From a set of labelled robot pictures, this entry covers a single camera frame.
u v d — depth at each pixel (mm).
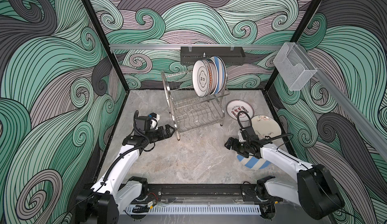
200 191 745
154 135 684
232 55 951
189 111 1055
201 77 778
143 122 617
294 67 831
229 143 797
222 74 707
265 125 988
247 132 686
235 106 1093
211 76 684
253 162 822
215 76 698
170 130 724
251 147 643
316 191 401
